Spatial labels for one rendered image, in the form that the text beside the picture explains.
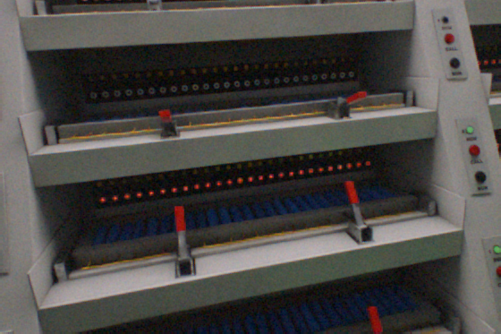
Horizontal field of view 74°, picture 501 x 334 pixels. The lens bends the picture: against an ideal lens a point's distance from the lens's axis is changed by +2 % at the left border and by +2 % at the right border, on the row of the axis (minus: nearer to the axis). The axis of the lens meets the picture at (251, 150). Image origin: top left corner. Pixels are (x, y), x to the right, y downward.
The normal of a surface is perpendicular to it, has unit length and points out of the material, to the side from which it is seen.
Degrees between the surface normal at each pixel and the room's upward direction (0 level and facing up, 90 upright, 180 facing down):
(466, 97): 90
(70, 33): 113
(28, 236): 90
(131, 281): 22
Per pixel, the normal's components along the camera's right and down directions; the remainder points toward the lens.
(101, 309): 0.21, 0.25
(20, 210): 0.17, -0.14
